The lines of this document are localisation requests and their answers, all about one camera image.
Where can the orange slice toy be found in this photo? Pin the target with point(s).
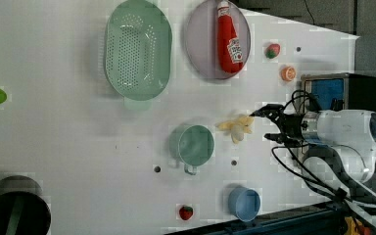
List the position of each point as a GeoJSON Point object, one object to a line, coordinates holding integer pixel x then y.
{"type": "Point", "coordinates": [288, 73]}

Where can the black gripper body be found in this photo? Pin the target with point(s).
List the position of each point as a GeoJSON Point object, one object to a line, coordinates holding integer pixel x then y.
{"type": "Point", "coordinates": [290, 127]}

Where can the black round bin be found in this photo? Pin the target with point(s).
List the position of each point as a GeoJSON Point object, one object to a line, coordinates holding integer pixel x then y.
{"type": "Point", "coordinates": [23, 210]}

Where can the green plastic colander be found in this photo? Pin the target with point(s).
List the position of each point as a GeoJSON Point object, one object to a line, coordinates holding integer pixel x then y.
{"type": "Point", "coordinates": [137, 56]}

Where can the green mug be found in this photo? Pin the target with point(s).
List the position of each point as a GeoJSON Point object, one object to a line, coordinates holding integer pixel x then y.
{"type": "Point", "coordinates": [192, 145]}

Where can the red toy strawberry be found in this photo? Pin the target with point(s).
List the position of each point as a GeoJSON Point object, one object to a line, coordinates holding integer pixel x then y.
{"type": "Point", "coordinates": [186, 212]}

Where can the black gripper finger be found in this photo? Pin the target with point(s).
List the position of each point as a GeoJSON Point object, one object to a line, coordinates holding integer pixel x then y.
{"type": "Point", "coordinates": [273, 112]}
{"type": "Point", "coordinates": [282, 138]}

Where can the black toaster oven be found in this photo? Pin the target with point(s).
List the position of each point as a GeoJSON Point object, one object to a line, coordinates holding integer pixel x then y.
{"type": "Point", "coordinates": [341, 91]}

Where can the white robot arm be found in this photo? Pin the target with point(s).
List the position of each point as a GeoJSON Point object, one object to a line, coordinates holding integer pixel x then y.
{"type": "Point", "coordinates": [340, 148]}

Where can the peeled toy banana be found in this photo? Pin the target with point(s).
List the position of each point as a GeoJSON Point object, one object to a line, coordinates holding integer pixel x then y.
{"type": "Point", "coordinates": [237, 128]}

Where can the blue cup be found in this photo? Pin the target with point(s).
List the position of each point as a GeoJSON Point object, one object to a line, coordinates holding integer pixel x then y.
{"type": "Point", "coordinates": [244, 203]}

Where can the yellow clamp tool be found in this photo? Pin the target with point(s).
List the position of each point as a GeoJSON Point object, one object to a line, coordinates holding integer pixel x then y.
{"type": "Point", "coordinates": [355, 227]}

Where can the grey round plate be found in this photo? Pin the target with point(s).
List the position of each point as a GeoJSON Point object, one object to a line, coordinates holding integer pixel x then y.
{"type": "Point", "coordinates": [201, 38]}

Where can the red ketchup bottle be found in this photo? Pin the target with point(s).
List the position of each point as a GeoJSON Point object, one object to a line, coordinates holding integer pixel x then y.
{"type": "Point", "coordinates": [229, 51]}

